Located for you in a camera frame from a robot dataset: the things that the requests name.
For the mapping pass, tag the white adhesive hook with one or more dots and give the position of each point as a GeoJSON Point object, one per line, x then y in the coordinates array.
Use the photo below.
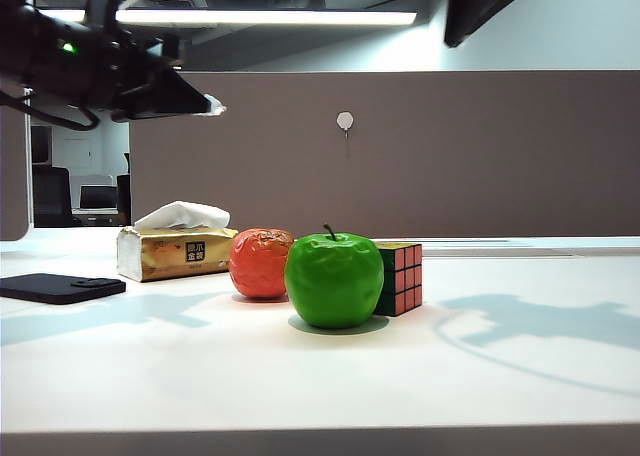
{"type": "Point", "coordinates": [346, 120]}

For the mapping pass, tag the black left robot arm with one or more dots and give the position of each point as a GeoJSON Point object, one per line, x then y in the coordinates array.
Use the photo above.
{"type": "Point", "coordinates": [45, 61]}

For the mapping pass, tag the wide brown desk partition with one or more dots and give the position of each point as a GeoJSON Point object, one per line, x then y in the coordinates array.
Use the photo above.
{"type": "Point", "coordinates": [450, 176]}

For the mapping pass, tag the narrow brown desk partition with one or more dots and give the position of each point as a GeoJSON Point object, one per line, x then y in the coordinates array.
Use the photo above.
{"type": "Point", "coordinates": [12, 176]}

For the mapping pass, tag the Rubik's cube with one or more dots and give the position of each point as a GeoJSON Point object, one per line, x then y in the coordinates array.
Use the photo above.
{"type": "Point", "coordinates": [407, 276]}

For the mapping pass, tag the black office chair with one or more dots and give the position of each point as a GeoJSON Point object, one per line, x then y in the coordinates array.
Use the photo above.
{"type": "Point", "coordinates": [126, 201]}
{"type": "Point", "coordinates": [52, 196]}

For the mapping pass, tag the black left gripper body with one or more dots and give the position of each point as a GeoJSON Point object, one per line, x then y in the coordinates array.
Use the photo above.
{"type": "Point", "coordinates": [135, 61]}

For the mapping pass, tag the green apple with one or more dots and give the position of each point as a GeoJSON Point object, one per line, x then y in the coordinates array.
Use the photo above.
{"type": "Point", "coordinates": [335, 281]}

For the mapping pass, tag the wrinkled red-orange fruit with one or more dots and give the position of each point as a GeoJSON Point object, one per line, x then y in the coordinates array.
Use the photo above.
{"type": "Point", "coordinates": [257, 266]}

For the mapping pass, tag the long ceiling light strip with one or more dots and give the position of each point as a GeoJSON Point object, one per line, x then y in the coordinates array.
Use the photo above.
{"type": "Point", "coordinates": [300, 17]}

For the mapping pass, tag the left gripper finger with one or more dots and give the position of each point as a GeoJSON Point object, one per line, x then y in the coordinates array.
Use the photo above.
{"type": "Point", "coordinates": [175, 93]}
{"type": "Point", "coordinates": [160, 114]}

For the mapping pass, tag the gold tissue pack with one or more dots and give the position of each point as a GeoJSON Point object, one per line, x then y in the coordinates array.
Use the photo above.
{"type": "Point", "coordinates": [165, 256]}

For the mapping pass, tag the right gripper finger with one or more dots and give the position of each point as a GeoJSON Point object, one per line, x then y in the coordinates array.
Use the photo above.
{"type": "Point", "coordinates": [470, 1]}

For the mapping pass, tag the dark background monitor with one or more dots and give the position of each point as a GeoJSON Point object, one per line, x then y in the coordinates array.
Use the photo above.
{"type": "Point", "coordinates": [100, 197]}

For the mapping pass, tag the dark background cabinet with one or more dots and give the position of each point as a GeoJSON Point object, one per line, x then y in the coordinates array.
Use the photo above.
{"type": "Point", "coordinates": [42, 146]}

